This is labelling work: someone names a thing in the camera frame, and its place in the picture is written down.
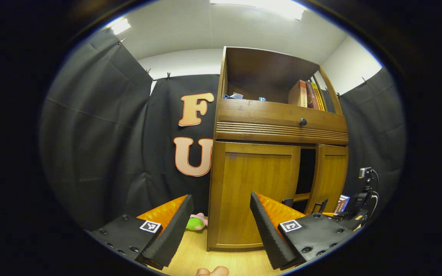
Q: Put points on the black backdrop cloth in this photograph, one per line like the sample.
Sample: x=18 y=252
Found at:
x=102 y=145

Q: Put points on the blue cloth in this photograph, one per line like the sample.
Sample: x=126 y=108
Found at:
x=234 y=96

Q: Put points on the wooden double-door shoe cabinet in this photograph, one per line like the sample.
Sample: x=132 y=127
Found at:
x=259 y=69

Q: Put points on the tan book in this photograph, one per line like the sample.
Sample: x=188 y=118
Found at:
x=297 y=94

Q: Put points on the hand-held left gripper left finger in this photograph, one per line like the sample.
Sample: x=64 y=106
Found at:
x=175 y=234

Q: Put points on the wooden cabinet door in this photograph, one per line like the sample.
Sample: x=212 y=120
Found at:
x=240 y=191
x=332 y=176

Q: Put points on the green pink plush toy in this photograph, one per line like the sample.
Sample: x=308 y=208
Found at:
x=196 y=223

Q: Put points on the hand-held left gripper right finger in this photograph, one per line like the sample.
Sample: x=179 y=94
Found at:
x=267 y=230

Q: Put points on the black round drawer knob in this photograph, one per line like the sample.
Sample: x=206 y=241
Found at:
x=302 y=122

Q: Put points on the brown cardboard box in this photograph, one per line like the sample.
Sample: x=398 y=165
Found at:
x=342 y=204

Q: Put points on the wooden inner shelf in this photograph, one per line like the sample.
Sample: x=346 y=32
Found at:
x=301 y=197

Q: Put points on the small ceiling light strip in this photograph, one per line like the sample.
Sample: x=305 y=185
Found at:
x=120 y=27

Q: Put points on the wooden cabinet drawer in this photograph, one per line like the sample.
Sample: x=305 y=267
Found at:
x=259 y=115

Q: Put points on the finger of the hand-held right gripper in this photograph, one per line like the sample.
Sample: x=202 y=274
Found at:
x=329 y=214

